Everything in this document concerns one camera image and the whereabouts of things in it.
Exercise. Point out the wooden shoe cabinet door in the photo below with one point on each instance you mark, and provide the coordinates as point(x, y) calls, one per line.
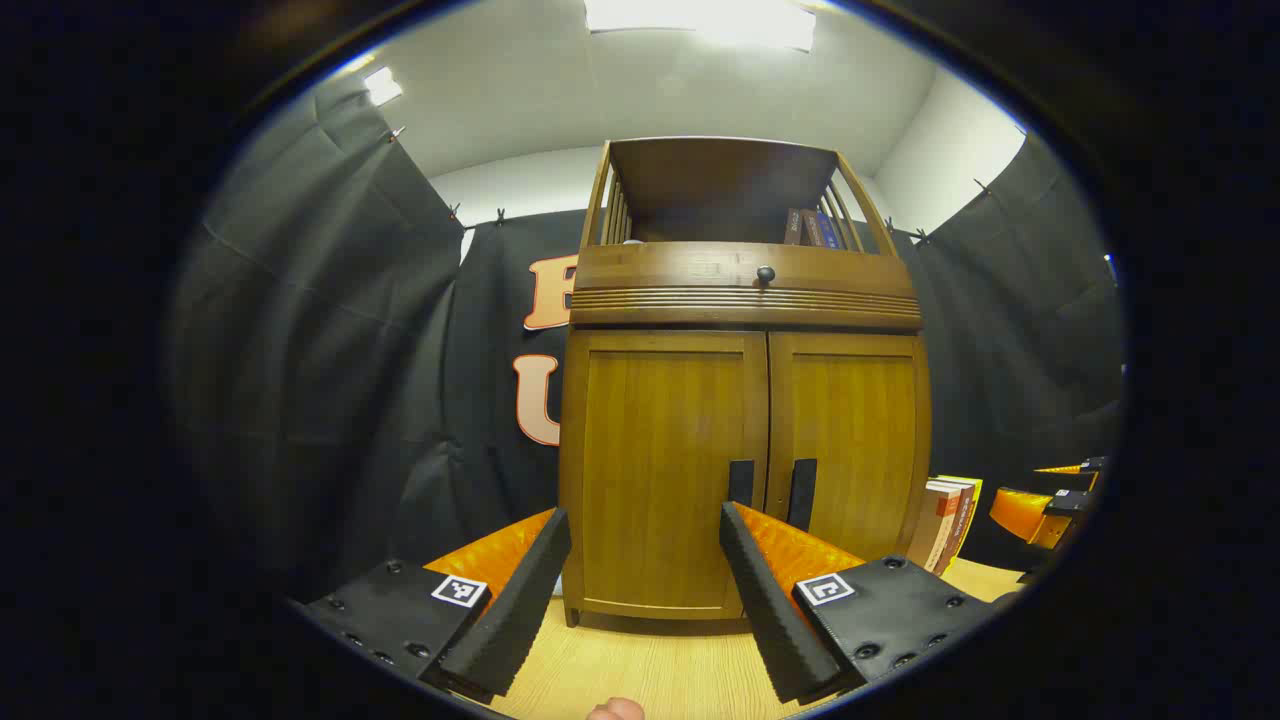
point(660, 450)
point(860, 430)

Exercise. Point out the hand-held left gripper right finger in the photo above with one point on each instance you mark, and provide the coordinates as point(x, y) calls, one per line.
point(765, 610)

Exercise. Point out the wooden double-door shoe cabinet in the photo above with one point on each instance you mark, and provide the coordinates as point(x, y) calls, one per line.
point(740, 308)

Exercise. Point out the white and orange book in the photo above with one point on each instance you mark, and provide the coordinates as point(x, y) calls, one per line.
point(930, 525)

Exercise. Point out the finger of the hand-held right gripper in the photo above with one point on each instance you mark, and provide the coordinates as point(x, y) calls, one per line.
point(1075, 467)
point(1025, 515)

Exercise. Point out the black backdrop cloth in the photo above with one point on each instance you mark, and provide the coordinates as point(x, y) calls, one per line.
point(330, 350)

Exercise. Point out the upright brown book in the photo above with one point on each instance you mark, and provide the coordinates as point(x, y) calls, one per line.
point(811, 230)

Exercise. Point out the blue book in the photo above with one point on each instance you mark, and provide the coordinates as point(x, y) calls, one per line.
point(828, 232)

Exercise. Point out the large ceiling light panel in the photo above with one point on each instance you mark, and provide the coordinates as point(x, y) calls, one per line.
point(700, 20)

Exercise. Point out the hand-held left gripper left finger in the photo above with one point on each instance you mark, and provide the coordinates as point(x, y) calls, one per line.
point(520, 610)

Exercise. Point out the brown book with white print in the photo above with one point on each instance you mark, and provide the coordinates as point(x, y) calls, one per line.
point(957, 535)

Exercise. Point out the small ceiling light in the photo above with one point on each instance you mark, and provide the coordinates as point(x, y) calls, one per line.
point(382, 87)

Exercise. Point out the wooden cabinet drawer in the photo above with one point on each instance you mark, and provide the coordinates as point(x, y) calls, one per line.
point(680, 268)

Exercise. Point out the leaning brown book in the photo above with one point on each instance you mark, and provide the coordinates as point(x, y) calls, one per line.
point(792, 228)

